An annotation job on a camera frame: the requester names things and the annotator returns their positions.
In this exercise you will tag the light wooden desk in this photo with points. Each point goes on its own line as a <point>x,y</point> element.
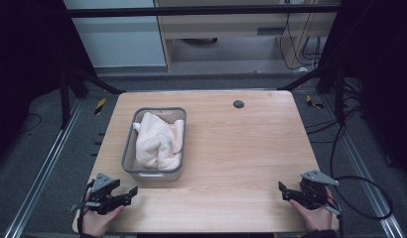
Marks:
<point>224,24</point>

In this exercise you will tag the white towel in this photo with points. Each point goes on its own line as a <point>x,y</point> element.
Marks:
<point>157,142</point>

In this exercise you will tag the person's left hand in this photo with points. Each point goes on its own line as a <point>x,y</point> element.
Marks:
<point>97,221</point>

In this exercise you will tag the yellow black tape marker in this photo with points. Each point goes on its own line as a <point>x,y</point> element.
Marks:
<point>99,105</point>
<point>312,101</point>

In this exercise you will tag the dark curtain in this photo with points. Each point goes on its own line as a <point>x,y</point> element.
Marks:
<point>23,59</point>
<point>380,66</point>

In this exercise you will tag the dark round table grommet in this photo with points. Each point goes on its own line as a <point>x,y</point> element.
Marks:
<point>238,104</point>

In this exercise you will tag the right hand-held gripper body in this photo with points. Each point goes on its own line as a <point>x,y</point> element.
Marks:
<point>315,188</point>

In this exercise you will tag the metal floor rail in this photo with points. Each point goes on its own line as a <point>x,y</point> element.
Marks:
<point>42,172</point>
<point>360,168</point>

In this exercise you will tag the grey plastic basket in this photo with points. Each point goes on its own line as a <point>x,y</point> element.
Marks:
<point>128,158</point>

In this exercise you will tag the black metal stand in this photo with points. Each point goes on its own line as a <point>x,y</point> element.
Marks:
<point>339,95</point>
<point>64,99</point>

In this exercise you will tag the person's right hand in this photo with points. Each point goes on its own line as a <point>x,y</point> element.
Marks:
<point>315,218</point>

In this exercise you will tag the white cabinet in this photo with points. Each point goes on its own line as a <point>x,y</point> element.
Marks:
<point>118,39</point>

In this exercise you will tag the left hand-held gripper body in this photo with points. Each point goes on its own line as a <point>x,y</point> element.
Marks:
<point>100,183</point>

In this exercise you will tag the black horizontal bar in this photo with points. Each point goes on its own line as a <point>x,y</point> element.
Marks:
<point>191,11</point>

